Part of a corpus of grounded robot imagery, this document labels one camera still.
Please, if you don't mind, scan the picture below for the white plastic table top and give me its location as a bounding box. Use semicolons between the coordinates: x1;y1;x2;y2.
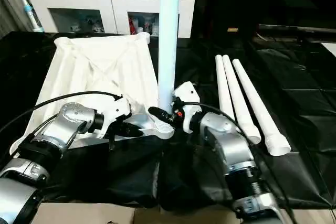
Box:
9;32;175;154

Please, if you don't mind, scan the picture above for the white plastic table leg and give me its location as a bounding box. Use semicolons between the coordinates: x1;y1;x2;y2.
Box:
157;0;182;111
222;55;262;145
232;58;292;157
214;54;235;110

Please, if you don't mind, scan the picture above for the black plastic mat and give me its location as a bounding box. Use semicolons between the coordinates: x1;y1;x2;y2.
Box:
0;30;336;211

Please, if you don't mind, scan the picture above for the grey curtain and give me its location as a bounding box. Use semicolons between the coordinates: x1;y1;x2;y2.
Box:
0;0;25;36

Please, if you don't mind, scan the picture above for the white flat board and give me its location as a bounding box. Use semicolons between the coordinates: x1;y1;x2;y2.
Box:
319;42;336;58

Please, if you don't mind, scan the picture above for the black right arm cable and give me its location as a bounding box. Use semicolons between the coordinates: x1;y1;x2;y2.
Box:
176;101;298;224

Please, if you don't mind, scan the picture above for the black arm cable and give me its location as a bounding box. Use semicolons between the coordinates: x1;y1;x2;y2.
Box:
0;91;124;142
176;101;298;224

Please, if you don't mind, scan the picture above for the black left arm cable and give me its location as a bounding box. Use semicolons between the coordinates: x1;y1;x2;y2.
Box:
0;91;124;142

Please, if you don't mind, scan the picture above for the black metal rail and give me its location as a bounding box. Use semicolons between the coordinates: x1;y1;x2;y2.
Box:
257;24;336;36

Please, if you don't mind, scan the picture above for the teal white mop handle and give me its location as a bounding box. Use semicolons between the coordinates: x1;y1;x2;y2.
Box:
10;0;44;33

